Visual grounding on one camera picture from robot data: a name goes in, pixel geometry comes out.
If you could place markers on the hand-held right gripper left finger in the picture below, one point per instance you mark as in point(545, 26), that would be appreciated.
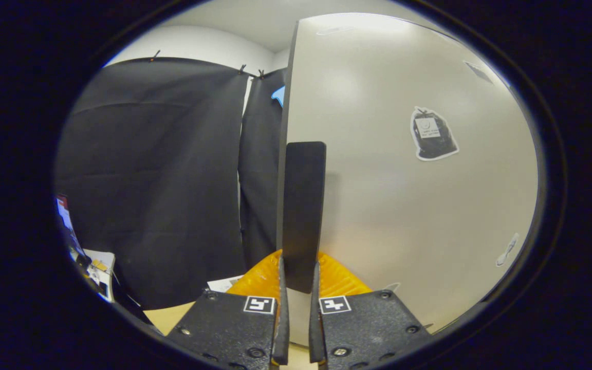
point(281, 334)

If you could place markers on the colourful printed panel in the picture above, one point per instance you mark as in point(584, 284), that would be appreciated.
point(66, 221)

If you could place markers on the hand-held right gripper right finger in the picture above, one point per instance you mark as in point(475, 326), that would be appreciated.
point(316, 334)

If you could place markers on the white cardboard box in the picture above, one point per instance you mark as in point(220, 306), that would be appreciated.
point(102, 272)

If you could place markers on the printed paper booklet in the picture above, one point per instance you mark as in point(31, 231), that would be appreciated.
point(224, 283)

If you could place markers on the black backdrop cloth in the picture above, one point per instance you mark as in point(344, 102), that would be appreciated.
point(157, 180)

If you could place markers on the light grey cabinet door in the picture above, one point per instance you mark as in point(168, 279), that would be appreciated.
point(388, 205)

